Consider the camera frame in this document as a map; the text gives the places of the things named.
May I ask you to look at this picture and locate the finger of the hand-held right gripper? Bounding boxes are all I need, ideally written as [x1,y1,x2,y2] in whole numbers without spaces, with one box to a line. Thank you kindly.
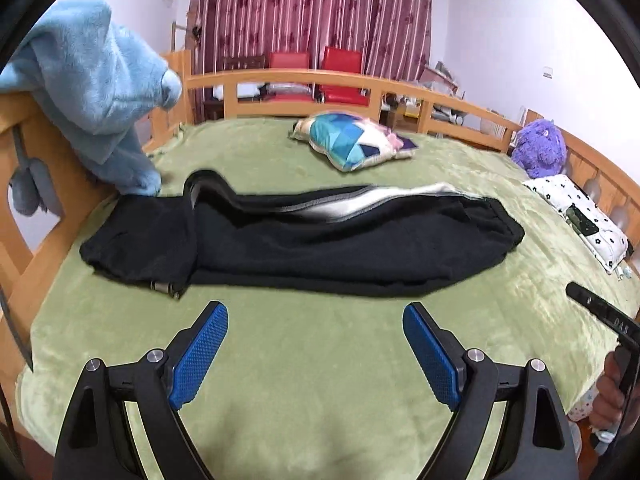
[566,281,640,347]

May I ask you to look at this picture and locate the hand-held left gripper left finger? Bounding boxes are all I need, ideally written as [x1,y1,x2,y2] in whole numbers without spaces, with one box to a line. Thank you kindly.
[54,301,229,480]

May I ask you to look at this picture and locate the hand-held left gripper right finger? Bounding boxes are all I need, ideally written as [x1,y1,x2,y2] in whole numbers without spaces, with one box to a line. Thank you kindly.
[403,302,581,480]

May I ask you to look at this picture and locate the black pants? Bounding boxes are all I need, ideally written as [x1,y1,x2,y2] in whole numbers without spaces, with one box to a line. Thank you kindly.
[80,170,526,301]

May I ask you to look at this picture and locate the person's right hand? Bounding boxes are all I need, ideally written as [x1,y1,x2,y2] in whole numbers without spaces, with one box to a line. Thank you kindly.
[590,351,626,432]

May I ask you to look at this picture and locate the patterned bed sheet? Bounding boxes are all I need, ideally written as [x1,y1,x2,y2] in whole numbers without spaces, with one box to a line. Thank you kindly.
[570,389,599,422]

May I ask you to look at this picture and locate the dark phone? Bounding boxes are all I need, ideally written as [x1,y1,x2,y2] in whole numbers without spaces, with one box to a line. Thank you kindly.
[565,205,600,236]

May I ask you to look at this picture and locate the green fleece blanket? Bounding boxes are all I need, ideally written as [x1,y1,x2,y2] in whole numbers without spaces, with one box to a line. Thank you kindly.
[15,117,637,480]

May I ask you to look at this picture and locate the white dotted pillow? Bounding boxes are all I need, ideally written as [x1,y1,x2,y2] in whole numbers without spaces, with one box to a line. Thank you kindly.
[522,175,630,274]

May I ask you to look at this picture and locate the purple plush toy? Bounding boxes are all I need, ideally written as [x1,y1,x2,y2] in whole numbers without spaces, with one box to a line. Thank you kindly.
[511,119,567,179]

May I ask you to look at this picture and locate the geometric patterned pillow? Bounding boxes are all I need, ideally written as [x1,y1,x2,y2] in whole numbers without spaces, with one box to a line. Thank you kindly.
[289,112,419,174]

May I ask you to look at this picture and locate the red chair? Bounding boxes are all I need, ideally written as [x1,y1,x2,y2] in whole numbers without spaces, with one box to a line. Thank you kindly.
[269,51,311,101]
[320,46,364,106]

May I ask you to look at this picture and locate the light blue plush blanket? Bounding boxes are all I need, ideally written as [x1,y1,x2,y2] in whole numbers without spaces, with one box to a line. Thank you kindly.
[0,0,183,197]

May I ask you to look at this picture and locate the red patterned curtain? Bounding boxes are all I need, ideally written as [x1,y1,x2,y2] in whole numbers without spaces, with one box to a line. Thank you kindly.
[190,0,434,82]

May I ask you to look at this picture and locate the wooden bed frame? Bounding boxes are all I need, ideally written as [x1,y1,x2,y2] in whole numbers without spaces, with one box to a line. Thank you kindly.
[0,50,640,411]

